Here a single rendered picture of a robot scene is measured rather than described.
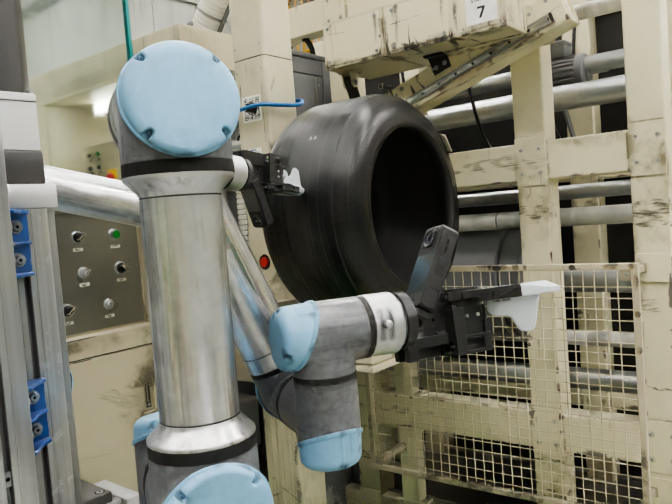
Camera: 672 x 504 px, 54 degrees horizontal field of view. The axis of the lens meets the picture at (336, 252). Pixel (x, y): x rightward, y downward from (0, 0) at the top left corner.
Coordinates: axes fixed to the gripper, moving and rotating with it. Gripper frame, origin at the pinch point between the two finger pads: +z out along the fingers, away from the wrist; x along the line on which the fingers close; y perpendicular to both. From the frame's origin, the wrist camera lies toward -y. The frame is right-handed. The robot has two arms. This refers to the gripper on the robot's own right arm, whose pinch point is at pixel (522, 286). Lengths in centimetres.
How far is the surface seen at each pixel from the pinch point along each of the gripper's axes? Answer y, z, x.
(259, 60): -72, 3, -103
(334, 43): -80, 29, -108
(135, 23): -541, 126, -1111
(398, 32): -75, 40, -88
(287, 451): 41, 2, -120
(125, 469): 39, -43, -132
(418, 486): 69, 56, -144
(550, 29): -66, 71, -62
